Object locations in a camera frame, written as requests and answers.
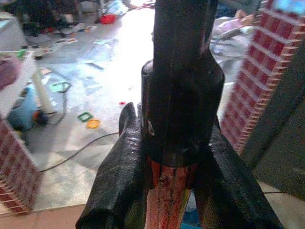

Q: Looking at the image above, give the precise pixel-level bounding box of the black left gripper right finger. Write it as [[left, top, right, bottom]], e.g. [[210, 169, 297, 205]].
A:
[[193, 124, 285, 229]]

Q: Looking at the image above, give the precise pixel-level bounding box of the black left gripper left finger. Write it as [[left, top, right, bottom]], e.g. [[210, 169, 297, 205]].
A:
[[75, 102, 146, 229]]

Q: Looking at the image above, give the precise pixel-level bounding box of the yellow flower shaped toy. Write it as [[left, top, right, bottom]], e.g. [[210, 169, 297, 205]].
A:
[[86, 118, 101, 129]]

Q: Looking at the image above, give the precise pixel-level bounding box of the dark grey board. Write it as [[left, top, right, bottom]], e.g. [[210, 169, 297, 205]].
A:
[[240, 42, 305, 202]]

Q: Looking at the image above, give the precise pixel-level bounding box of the red brick pattern panel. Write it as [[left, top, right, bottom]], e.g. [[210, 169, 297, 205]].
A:
[[0, 114, 41, 215], [220, 0, 305, 155]]

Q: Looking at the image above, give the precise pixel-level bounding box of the white tube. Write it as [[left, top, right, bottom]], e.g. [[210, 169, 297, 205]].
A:
[[32, 69, 57, 115]]

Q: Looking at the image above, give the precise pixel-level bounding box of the blue vacuum cleaner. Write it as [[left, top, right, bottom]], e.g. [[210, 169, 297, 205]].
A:
[[6, 86, 50, 131]]

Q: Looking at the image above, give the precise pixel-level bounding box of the red plastic basket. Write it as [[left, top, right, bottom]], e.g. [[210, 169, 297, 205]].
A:
[[99, 14, 117, 25]]

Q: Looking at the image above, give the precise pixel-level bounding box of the black floor cable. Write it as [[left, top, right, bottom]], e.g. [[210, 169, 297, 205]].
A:
[[38, 131, 119, 173]]

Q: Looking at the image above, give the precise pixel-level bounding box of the green square frame toy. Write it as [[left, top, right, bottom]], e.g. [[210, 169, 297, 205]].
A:
[[77, 111, 92, 123]]

